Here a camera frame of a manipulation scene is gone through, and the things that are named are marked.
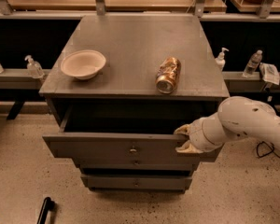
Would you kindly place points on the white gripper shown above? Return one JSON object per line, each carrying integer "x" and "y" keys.
{"x": 197, "y": 136}

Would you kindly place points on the grey top drawer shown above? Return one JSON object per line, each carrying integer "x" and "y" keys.
{"x": 116, "y": 146}

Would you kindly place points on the grey drawer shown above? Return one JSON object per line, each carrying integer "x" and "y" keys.
{"x": 178, "y": 163}
{"x": 149, "y": 182}
{"x": 116, "y": 146}

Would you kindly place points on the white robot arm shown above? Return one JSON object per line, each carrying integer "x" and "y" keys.
{"x": 237, "y": 118}

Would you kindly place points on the grey drawer cabinet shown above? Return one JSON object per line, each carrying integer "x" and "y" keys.
{"x": 123, "y": 97}

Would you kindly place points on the grey bottom drawer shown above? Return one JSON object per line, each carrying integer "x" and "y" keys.
{"x": 149, "y": 182}

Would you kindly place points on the grey middle drawer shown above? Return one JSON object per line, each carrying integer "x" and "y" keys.
{"x": 178, "y": 163}

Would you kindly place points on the crushed orange soda can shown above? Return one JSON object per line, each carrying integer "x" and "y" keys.
{"x": 168, "y": 75}

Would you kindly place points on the right white sanitizer pump bottle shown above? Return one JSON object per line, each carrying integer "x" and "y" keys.
{"x": 220, "y": 59}

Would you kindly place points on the clear plastic water bottle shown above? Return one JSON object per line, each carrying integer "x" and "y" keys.
{"x": 252, "y": 64}

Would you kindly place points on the crumpled white packet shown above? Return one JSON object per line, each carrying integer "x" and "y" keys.
{"x": 269, "y": 73}

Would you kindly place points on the white paper bowl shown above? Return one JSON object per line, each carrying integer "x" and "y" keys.
{"x": 83, "y": 64}

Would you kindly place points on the left clear sanitizer pump bottle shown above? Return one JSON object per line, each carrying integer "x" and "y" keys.
{"x": 34, "y": 67}

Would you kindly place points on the black handle bottom left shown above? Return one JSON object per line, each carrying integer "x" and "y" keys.
{"x": 47, "y": 205}

